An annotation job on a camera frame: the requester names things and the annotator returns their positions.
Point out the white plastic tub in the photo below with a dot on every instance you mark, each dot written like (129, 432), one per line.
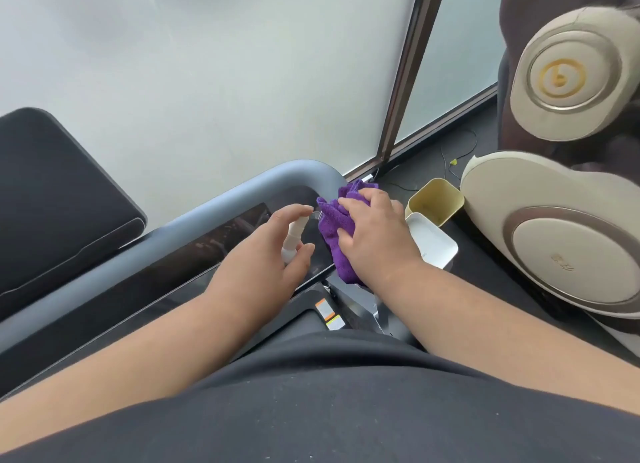
(432, 243)

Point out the person's right hand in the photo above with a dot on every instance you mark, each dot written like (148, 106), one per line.
(385, 243)

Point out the grey treadmill base with uprights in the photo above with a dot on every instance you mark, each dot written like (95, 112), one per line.
(350, 313)

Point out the white spray bottle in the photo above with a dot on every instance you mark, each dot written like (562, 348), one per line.
(290, 243)

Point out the purple microfibre cloth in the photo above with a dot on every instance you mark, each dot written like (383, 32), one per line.
(332, 228)

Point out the white power strip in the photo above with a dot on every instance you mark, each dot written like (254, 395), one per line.
(370, 178)

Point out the person's left forearm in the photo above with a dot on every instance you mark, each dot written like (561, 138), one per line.
(110, 363)

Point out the beige upholstered chair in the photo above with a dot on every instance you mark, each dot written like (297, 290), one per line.
(565, 178)

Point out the beige waste bin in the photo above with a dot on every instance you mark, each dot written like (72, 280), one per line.
(435, 200)

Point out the black shirt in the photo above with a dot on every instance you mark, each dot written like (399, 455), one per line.
(325, 402)

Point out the person's left hand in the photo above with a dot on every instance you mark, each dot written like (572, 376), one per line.
(260, 278)

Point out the person's right forearm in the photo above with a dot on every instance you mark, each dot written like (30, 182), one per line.
(525, 338)

